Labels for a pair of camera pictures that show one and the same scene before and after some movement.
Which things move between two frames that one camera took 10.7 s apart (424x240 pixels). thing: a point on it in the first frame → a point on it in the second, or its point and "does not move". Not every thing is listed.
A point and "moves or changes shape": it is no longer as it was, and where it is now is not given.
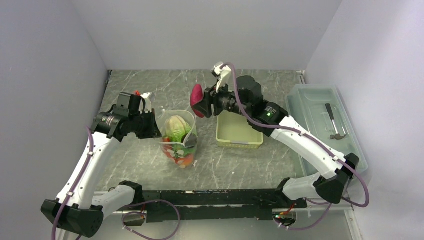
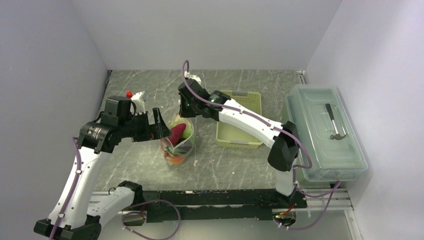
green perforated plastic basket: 233,131 does not move
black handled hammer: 337,136 does not move
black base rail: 198,205 does not move
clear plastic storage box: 319,110 does not move
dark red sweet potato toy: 196,96 moves or changes shape
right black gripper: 205,106 → 183,113
